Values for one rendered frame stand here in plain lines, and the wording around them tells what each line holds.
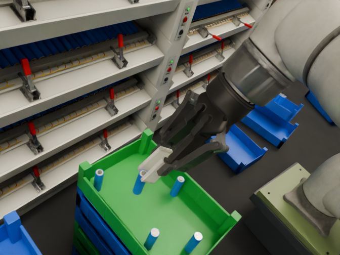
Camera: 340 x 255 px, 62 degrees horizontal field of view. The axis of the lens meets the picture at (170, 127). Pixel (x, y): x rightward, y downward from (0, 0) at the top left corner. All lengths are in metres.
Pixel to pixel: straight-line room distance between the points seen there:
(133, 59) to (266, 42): 0.55
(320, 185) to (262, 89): 0.70
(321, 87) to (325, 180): 0.72
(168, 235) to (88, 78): 0.44
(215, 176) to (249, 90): 0.96
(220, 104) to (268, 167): 1.13
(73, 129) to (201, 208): 0.44
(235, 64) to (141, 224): 0.40
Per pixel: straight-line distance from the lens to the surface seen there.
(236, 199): 1.31
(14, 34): 0.59
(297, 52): 0.37
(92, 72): 0.79
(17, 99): 0.70
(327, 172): 1.04
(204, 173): 1.32
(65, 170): 1.03
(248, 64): 0.40
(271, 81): 0.40
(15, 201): 0.98
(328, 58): 0.34
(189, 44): 1.07
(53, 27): 0.62
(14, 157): 0.83
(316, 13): 0.37
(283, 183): 1.17
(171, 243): 0.64
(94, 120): 0.92
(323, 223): 1.13
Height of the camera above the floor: 0.97
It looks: 43 degrees down
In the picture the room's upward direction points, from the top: 21 degrees clockwise
